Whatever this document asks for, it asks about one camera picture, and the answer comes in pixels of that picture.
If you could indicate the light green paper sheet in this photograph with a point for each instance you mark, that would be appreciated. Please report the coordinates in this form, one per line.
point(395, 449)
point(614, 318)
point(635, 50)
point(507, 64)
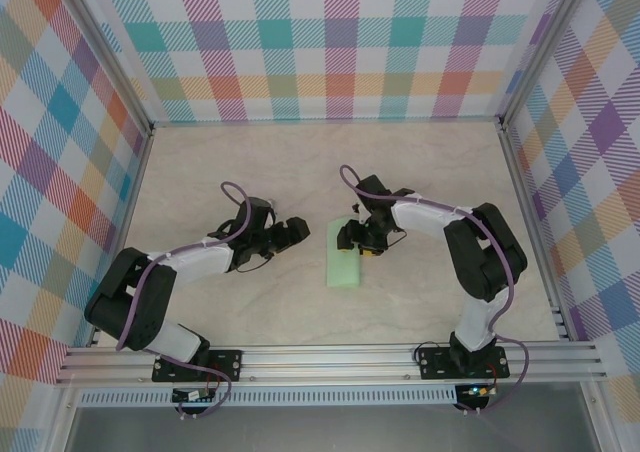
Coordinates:
point(342, 272)

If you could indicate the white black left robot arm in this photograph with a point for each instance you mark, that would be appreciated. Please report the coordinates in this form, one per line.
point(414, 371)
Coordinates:
point(200, 263)

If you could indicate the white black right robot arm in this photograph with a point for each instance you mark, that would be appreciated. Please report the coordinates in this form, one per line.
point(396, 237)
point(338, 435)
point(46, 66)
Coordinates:
point(425, 222)

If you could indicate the thin aluminium frame rail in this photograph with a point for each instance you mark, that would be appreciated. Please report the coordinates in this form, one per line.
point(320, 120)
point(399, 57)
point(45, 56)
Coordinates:
point(325, 121)

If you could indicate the wide aluminium base rail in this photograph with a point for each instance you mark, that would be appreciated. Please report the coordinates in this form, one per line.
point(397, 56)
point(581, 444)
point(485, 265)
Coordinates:
point(325, 364)

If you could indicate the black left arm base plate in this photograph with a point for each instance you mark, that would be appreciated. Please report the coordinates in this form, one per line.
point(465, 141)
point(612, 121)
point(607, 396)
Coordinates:
point(227, 364)

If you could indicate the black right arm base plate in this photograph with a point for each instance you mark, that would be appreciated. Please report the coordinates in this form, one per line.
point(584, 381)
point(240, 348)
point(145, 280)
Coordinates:
point(435, 364)

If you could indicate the aluminium side frame rail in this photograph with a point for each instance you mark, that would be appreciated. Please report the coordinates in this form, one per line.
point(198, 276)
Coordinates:
point(120, 242)
point(535, 232)

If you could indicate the aluminium frame post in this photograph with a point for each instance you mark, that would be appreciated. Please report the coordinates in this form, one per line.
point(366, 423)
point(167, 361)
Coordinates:
point(107, 54)
point(542, 47)

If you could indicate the aluminium frame leg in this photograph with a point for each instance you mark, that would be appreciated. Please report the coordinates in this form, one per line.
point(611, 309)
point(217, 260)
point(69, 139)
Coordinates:
point(600, 422)
point(62, 422)

